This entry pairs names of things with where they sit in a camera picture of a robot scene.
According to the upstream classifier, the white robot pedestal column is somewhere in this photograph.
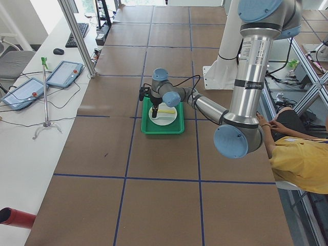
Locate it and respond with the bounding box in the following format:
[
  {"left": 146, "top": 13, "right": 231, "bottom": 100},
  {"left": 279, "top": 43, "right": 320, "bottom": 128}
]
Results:
[{"left": 217, "top": 0, "right": 242, "bottom": 68}]

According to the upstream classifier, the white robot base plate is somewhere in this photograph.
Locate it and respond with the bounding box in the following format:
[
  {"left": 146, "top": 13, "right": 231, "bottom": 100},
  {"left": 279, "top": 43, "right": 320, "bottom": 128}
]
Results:
[{"left": 203, "top": 63, "right": 237, "bottom": 90}]

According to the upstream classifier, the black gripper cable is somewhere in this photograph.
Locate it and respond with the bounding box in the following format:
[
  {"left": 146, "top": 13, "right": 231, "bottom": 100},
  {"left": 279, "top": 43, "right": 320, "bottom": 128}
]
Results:
[{"left": 171, "top": 74, "right": 201, "bottom": 108}]

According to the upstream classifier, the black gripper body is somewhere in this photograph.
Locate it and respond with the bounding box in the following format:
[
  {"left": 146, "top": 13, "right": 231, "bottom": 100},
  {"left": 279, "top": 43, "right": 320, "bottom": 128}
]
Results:
[{"left": 150, "top": 95, "right": 161, "bottom": 105}]

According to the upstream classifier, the red fire extinguisher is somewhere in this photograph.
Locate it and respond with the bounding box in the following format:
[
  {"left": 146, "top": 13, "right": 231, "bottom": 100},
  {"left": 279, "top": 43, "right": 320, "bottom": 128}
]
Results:
[{"left": 1, "top": 208, "right": 36, "bottom": 229}]

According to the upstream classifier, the black computer mouse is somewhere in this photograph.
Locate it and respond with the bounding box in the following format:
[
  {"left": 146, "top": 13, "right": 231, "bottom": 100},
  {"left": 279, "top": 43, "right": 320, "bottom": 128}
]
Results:
[{"left": 53, "top": 48, "right": 65, "bottom": 55}]

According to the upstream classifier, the blue teach pendant near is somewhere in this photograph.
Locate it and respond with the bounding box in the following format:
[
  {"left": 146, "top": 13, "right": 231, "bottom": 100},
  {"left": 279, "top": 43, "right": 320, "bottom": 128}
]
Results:
[{"left": 1, "top": 77, "right": 44, "bottom": 111}]

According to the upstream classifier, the brown paper table cover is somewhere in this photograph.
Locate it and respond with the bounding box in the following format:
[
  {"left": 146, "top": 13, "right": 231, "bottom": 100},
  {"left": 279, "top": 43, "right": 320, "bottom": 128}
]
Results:
[{"left": 26, "top": 6, "right": 293, "bottom": 245}]

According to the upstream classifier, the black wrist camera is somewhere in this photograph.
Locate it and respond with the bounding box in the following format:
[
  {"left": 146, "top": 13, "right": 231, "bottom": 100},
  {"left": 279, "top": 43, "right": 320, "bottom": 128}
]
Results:
[{"left": 139, "top": 87, "right": 151, "bottom": 101}]

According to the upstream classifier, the green plastic tray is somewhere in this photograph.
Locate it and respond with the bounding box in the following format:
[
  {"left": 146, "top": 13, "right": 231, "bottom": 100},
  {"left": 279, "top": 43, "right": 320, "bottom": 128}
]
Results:
[{"left": 141, "top": 97, "right": 185, "bottom": 135}]

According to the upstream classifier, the black keyboard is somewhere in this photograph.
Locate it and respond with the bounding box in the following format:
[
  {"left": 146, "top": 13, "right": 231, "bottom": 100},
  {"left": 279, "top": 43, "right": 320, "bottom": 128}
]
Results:
[{"left": 65, "top": 22, "right": 89, "bottom": 48}]

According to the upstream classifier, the blue teach pendant far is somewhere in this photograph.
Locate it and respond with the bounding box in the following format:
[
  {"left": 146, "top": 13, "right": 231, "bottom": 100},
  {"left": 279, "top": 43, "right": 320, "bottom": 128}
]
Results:
[{"left": 47, "top": 60, "right": 83, "bottom": 88}]

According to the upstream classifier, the blue teach pendant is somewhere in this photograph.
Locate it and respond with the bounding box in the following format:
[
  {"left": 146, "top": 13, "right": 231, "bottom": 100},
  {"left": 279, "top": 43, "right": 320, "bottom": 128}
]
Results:
[
  {"left": 1, "top": 77, "right": 44, "bottom": 111},
  {"left": 47, "top": 60, "right": 83, "bottom": 88}
]

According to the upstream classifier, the aluminium frame post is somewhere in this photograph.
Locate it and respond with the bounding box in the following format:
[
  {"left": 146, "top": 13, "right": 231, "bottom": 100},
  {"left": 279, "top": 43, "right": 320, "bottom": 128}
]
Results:
[{"left": 58, "top": 0, "right": 96, "bottom": 78}]

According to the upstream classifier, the yellow plastic spoon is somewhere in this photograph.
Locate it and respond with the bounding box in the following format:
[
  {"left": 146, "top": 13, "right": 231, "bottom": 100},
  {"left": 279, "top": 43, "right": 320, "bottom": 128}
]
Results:
[{"left": 157, "top": 109, "right": 176, "bottom": 114}]

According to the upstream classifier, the white round plate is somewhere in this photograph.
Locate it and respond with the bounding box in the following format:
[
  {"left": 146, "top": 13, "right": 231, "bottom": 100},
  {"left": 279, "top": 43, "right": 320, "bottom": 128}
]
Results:
[{"left": 149, "top": 102, "right": 177, "bottom": 126}]

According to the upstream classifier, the black computer box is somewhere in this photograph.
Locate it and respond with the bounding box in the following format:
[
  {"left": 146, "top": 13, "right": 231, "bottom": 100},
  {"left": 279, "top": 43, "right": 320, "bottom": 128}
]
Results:
[{"left": 95, "top": 25, "right": 110, "bottom": 46}]

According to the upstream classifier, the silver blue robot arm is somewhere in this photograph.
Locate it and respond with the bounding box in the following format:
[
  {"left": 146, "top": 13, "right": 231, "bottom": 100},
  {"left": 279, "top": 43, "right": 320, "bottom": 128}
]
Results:
[{"left": 139, "top": 1, "right": 303, "bottom": 158}]

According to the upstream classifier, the grabber stick green handle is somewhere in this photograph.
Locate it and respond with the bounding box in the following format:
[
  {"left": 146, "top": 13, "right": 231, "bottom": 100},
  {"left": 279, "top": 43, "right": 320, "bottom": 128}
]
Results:
[{"left": 32, "top": 57, "right": 62, "bottom": 140}]

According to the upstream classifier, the person in yellow shirt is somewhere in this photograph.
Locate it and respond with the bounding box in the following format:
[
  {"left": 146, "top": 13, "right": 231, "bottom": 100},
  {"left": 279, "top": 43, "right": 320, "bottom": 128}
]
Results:
[{"left": 256, "top": 107, "right": 327, "bottom": 195}]

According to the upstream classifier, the grey office chair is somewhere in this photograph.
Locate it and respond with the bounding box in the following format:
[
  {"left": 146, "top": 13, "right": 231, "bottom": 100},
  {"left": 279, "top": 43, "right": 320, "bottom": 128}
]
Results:
[{"left": 1, "top": 33, "right": 36, "bottom": 82}]

